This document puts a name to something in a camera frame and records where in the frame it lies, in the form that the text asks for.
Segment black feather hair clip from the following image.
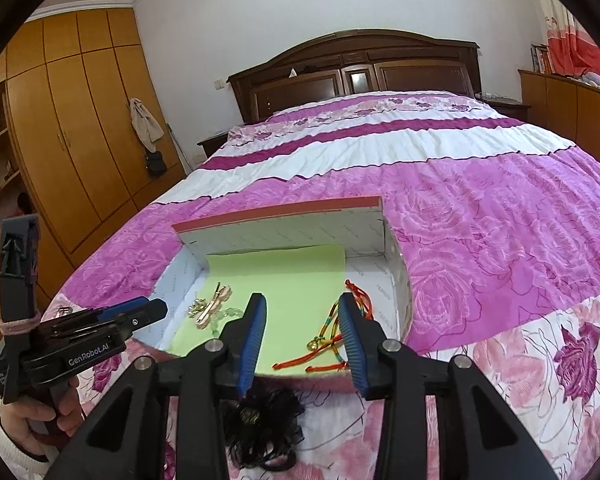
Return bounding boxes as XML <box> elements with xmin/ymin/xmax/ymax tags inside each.
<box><xmin>221</xmin><ymin>390</ymin><xmax>306</xmax><ymax>473</ymax></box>

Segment pink rubber band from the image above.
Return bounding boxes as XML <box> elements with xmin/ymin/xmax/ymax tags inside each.
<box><xmin>0</xmin><ymin>311</ymin><xmax>42</xmax><ymax>335</ymax></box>

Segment beige hanging cloth bag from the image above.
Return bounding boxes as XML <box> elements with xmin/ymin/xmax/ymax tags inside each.
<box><xmin>129</xmin><ymin>97</ymin><xmax>165</xmax><ymax>153</ymax></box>

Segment dark wooden nightstand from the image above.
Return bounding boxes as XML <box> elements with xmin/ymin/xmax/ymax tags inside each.
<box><xmin>196</xmin><ymin>131</ymin><xmax>229</xmax><ymax>158</ymax></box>
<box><xmin>475</xmin><ymin>94</ymin><xmax>532</xmax><ymax>123</ymax></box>

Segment colourful braided cord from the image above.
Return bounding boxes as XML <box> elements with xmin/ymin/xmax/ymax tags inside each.
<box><xmin>272</xmin><ymin>280</ymin><xmax>376</xmax><ymax>376</ymax></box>

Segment cream and red curtain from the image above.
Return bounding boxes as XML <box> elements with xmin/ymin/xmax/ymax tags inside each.
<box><xmin>530</xmin><ymin>0</ymin><xmax>600</xmax><ymax>93</ymax></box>

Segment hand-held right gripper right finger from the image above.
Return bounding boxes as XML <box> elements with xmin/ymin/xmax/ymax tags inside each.
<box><xmin>337</xmin><ymin>292</ymin><xmax>561</xmax><ymax>480</ymax></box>

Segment black hanging bag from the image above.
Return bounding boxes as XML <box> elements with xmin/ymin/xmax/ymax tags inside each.
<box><xmin>145</xmin><ymin>150</ymin><xmax>168</xmax><ymax>177</ymax></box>

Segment dark wooden headboard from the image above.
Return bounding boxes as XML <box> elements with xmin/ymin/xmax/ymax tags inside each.
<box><xmin>227</xmin><ymin>29</ymin><xmax>482</xmax><ymax>125</ymax></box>

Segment green bead earrings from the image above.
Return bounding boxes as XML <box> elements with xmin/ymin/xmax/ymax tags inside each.
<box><xmin>210</xmin><ymin>306</ymin><xmax>246</xmax><ymax>334</ymax></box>

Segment light green paper sheet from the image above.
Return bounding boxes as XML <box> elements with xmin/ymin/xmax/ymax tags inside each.
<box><xmin>167</xmin><ymin>244</ymin><xmax>353</xmax><ymax>376</ymax></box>

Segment thin leaning stick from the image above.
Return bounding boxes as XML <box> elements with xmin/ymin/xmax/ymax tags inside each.
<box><xmin>166</xmin><ymin>122</ymin><xmax>188</xmax><ymax>177</ymax></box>

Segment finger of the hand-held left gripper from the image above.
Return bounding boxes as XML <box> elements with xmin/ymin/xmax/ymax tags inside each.
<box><xmin>45</xmin><ymin>296</ymin><xmax>151</xmax><ymax>333</ymax></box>
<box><xmin>112</xmin><ymin>299</ymin><xmax>168</xmax><ymax>336</ymax></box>

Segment gold hair clip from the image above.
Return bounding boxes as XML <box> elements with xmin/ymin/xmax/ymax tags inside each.
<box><xmin>195</xmin><ymin>282</ymin><xmax>234</xmax><ymax>331</ymax></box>

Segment wooden wardrobe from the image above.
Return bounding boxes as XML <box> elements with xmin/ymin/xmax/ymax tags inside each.
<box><xmin>5</xmin><ymin>7</ymin><xmax>191</xmax><ymax>256</ymax></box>

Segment person's left hand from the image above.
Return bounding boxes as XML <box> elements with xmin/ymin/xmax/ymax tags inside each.
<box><xmin>0</xmin><ymin>382</ymin><xmax>86</xmax><ymax>448</ymax></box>

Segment row of books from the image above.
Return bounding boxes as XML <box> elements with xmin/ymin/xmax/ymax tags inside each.
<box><xmin>530</xmin><ymin>44</ymin><xmax>552</xmax><ymax>75</ymax></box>

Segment pink cardboard box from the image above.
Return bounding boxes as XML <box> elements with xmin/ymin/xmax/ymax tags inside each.
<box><xmin>147</xmin><ymin>196</ymin><xmax>413</xmax><ymax>393</ymax></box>

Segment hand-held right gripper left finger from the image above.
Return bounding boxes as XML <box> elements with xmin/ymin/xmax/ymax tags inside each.
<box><xmin>45</xmin><ymin>292</ymin><xmax>268</xmax><ymax>480</ymax></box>

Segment low wooden cabinet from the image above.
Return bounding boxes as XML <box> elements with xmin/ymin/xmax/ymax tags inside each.
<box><xmin>517</xmin><ymin>69</ymin><xmax>600</xmax><ymax>181</ymax></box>

